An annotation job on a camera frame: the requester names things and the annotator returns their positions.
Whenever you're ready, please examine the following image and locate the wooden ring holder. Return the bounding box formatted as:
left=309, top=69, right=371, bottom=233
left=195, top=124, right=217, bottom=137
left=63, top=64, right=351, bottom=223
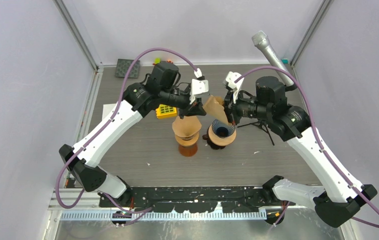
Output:
left=174, top=132, right=200, bottom=147

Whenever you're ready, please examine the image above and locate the dark grey baseplate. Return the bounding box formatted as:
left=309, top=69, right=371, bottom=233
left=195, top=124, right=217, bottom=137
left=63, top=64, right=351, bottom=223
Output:
left=114, top=58, right=141, bottom=79

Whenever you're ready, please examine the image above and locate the small toy train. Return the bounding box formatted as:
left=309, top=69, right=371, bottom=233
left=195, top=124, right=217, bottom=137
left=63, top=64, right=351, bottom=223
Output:
left=153, top=57, right=174, bottom=66

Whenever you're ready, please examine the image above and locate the silver microphone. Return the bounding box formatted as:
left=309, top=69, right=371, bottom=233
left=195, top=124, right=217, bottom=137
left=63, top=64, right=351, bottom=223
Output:
left=251, top=31, right=297, bottom=91

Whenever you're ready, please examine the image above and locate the amber glass carafe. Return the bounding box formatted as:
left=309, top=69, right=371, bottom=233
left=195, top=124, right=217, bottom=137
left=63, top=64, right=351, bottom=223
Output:
left=178, top=143, right=198, bottom=157

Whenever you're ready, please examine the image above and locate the blue dripper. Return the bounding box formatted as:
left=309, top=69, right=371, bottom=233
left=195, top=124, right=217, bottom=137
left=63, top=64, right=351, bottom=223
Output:
left=211, top=119, right=236, bottom=139

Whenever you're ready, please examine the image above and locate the white paper coffee filter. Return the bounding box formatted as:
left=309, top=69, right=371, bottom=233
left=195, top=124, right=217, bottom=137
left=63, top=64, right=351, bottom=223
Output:
left=101, top=103, right=117, bottom=120

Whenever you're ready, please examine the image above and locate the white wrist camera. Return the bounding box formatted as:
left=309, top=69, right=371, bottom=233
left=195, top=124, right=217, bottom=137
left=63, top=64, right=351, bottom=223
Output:
left=189, top=79, right=210, bottom=104
left=223, top=71, right=245, bottom=104

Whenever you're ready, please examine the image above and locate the brown glass dripper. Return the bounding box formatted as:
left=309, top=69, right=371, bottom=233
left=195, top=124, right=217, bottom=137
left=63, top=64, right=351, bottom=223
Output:
left=202, top=134, right=226, bottom=150

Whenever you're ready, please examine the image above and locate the wooden ring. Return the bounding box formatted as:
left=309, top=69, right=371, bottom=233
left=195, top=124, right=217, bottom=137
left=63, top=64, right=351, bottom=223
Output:
left=207, top=127, right=237, bottom=147

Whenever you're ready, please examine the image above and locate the yellow green window block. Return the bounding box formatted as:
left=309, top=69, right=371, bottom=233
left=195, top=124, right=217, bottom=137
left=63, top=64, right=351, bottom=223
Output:
left=155, top=104, right=178, bottom=120

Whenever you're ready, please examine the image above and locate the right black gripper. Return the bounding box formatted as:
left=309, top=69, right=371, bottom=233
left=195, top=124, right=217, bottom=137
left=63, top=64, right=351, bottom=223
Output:
left=212, top=86, right=271, bottom=126

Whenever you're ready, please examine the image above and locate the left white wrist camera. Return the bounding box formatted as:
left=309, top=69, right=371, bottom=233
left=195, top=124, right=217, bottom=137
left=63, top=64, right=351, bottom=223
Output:
left=189, top=79, right=210, bottom=104

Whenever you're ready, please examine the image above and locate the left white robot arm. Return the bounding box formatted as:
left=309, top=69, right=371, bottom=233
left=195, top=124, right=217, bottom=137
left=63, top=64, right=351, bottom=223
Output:
left=59, top=61, right=209, bottom=207

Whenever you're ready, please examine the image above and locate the small teal block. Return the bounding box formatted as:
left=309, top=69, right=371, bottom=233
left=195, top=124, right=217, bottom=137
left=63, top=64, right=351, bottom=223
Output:
left=281, top=58, right=289, bottom=64

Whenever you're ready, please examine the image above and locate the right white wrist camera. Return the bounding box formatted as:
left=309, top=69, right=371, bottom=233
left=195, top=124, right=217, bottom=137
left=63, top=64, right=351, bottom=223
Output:
left=223, top=71, right=245, bottom=104

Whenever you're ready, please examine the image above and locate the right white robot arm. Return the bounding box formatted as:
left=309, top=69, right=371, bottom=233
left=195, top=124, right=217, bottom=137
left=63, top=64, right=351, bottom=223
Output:
left=223, top=73, right=378, bottom=228

